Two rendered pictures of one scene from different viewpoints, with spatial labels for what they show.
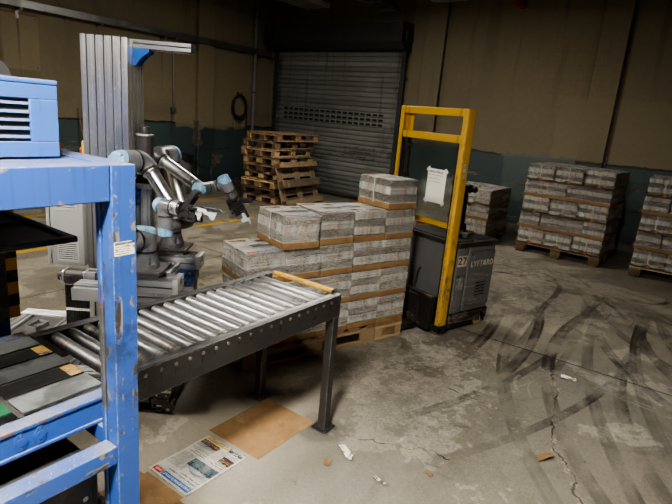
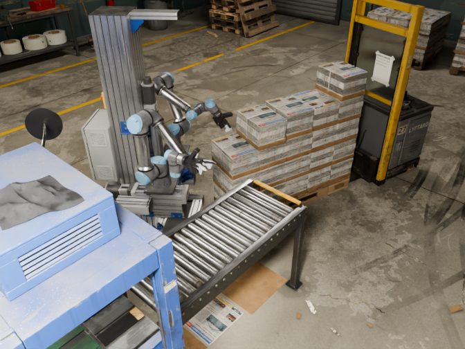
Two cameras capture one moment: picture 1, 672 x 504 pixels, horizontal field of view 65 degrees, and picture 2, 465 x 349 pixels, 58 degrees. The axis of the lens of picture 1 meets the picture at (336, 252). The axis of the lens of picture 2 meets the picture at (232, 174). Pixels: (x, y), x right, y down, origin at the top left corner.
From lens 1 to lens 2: 1.00 m
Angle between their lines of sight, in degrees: 21
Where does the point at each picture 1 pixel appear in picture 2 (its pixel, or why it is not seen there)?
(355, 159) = not seen: outside the picture
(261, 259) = (242, 159)
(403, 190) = (354, 83)
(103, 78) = (111, 49)
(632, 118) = not seen: outside the picture
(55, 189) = (128, 281)
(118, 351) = (172, 334)
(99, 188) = (152, 264)
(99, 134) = (115, 91)
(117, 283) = (168, 305)
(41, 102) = (105, 211)
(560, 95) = not seen: outside the picture
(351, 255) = (311, 140)
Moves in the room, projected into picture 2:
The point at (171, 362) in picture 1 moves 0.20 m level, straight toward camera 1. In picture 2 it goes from (197, 300) to (202, 330)
